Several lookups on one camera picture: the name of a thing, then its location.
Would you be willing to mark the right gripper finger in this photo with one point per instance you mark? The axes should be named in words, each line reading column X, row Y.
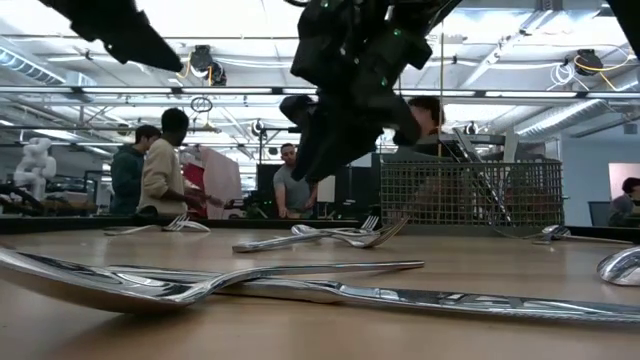
column 405, row 122
column 335, row 135

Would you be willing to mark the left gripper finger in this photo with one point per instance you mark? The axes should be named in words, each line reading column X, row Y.
column 150, row 50

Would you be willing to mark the person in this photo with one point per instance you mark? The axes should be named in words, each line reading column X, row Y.
column 627, row 200
column 430, row 112
column 127, row 175
column 295, row 192
column 160, row 175

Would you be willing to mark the silver fork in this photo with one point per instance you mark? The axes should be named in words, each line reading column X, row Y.
column 176, row 223
column 370, row 222
column 372, row 241
column 600, row 239

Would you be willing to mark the red and white board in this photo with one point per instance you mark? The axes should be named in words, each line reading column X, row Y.
column 220, row 180

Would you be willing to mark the grey mesh cutlery basket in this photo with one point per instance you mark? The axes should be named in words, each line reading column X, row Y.
column 530, row 200

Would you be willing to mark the silver ventilation duct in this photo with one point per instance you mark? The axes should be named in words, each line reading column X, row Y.
column 25, row 62
column 575, row 116

